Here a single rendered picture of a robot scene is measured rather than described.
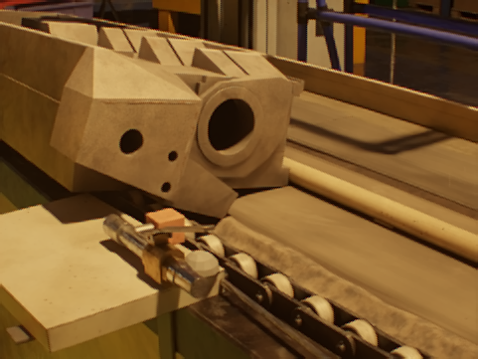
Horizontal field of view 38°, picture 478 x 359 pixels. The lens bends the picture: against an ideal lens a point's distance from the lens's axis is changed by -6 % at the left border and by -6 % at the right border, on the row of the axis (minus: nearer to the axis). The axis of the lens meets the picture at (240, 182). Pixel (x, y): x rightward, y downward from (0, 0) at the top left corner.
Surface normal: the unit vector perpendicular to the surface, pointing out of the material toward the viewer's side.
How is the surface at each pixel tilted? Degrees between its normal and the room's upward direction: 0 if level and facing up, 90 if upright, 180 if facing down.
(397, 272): 0
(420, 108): 90
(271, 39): 90
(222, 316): 0
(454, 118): 90
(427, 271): 0
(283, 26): 90
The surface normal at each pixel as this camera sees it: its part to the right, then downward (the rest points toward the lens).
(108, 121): 0.58, 0.28
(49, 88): -0.79, 0.03
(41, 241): 0.01, -0.94
